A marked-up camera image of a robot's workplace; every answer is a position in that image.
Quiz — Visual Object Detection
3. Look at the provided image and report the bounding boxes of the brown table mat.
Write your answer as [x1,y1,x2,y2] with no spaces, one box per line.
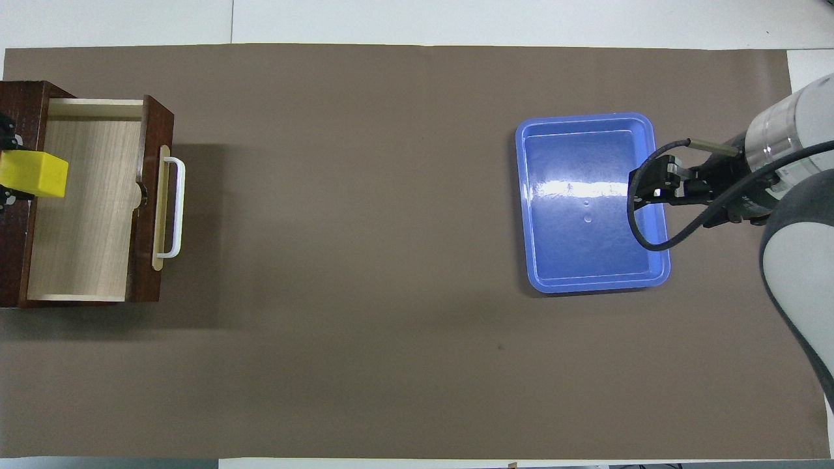
[0,43,831,460]

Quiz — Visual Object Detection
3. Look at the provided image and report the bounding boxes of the yellow cube block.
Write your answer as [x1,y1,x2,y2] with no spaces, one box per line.
[0,150,70,199]

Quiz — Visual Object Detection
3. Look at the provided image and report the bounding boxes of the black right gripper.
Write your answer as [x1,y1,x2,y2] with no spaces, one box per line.
[629,153,783,227]

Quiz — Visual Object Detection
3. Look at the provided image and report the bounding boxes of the wooden drawer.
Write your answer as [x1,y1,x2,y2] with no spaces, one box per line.
[25,94,175,304]

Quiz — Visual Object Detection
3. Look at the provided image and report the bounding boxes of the blue plastic tray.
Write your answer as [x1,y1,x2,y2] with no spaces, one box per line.
[515,113,671,294]

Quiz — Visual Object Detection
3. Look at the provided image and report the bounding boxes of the white drawer handle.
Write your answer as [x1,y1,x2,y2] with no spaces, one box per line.
[154,156,187,260]

